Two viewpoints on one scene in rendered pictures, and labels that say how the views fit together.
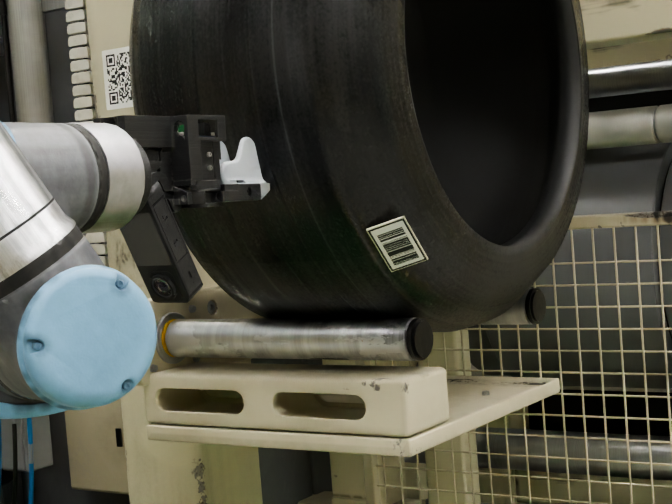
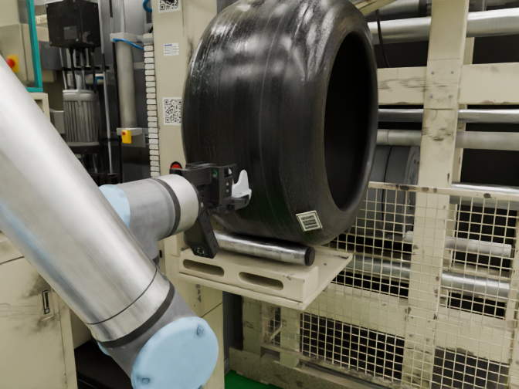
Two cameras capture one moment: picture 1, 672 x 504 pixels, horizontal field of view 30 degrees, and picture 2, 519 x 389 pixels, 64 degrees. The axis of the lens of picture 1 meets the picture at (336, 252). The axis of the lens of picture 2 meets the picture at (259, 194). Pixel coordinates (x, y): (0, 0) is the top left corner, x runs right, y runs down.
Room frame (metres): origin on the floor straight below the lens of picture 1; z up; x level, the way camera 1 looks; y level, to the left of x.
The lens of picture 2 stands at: (0.42, 0.11, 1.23)
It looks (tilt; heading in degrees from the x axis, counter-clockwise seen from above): 12 degrees down; 355
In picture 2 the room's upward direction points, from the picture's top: straight up
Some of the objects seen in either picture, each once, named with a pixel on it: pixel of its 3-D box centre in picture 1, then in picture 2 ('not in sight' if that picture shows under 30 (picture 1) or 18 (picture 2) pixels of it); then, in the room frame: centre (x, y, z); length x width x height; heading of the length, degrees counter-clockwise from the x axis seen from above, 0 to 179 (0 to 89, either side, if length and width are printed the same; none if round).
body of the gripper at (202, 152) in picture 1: (158, 167); (201, 191); (1.10, 0.15, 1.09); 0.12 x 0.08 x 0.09; 145
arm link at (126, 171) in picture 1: (88, 178); (166, 204); (1.03, 0.20, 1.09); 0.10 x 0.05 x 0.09; 55
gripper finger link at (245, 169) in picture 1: (247, 168); (242, 185); (1.18, 0.08, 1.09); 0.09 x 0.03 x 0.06; 146
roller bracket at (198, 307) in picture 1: (238, 322); (217, 221); (1.60, 0.13, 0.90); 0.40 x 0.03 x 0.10; 146
